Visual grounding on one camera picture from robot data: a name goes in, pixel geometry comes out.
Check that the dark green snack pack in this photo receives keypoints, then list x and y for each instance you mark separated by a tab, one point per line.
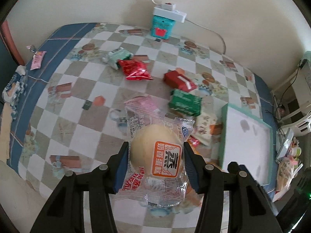
185	103

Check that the pink packet on table edge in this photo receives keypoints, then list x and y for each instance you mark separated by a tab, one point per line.
37	60

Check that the checkered tablecloth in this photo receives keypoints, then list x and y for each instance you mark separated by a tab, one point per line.
69	115

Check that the white floral snack packet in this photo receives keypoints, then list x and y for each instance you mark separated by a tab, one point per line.
206	126

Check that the mint green snack packet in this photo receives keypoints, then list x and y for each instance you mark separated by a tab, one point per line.
111	58

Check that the shiny red snack bag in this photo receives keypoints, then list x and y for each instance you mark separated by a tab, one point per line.
134	70

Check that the small red candy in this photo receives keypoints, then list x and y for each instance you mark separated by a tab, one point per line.
193	142

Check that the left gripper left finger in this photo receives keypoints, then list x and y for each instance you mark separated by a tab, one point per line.
63	211

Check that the red rectangular snack pack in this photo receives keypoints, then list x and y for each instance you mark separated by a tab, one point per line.
178	81

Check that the pink snack bag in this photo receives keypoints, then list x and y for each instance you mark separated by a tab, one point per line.
142	105

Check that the teal rimmed white tray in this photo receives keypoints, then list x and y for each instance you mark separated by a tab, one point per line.
247	140

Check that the white shelf unit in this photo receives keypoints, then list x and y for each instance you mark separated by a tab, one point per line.
292	99

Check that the bun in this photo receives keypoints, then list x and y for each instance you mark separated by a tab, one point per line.
156	174

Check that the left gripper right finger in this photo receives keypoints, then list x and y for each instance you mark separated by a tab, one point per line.
249	207

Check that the white power strip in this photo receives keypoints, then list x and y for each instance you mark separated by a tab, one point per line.
168	10

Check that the teal storage box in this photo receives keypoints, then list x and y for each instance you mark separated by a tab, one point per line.
161	27

